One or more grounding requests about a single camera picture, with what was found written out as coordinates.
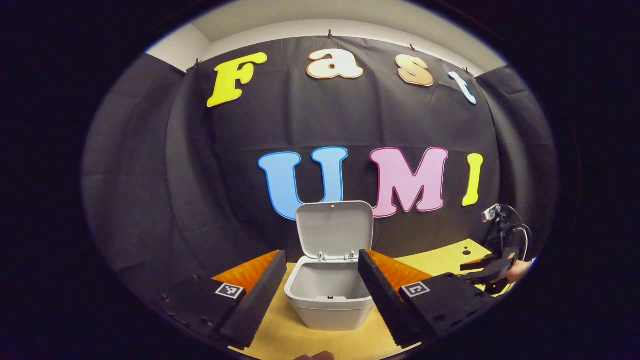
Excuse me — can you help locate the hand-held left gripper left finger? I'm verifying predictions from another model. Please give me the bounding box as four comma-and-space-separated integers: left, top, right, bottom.
159, 250, 288, 350

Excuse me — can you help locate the white desktop garbage bin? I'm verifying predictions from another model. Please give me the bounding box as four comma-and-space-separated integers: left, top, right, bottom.
284, 201, 376, 331

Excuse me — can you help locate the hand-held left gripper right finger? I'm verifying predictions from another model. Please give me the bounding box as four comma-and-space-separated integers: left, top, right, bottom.
357, 249, 493, 349

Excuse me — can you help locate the black backdrop cloth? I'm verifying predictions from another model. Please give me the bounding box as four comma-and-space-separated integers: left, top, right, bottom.
82, 36, 558, 301

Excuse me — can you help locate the wooden desktop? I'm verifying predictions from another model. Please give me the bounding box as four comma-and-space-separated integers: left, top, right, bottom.
230, 239, 517, 360

